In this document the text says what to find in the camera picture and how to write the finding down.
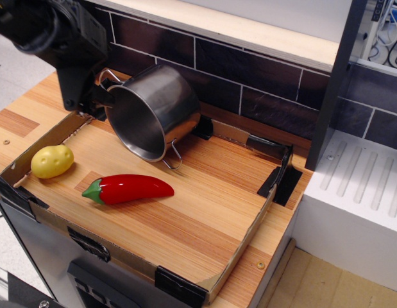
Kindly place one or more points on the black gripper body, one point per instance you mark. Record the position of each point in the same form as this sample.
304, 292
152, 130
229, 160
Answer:
80, 48

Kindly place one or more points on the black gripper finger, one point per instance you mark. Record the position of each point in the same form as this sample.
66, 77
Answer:
100, 98
92, 110

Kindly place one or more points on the metal pot with wire handles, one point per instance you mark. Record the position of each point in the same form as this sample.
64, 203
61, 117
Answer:
152, 111

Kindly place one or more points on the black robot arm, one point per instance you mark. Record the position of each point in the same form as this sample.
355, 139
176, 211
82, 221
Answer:
29, 26

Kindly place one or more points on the yellow toy potato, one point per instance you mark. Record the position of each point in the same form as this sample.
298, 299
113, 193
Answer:
52, 161

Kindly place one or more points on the red toy chili pepper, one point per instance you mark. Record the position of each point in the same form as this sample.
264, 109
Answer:
116, 189

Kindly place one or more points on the white ribbed drainboard sink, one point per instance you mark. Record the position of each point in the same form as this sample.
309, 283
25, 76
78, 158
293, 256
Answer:
348, 213

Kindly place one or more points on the dark grey vertical post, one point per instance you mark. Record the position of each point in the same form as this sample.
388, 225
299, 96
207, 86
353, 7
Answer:
327, 115

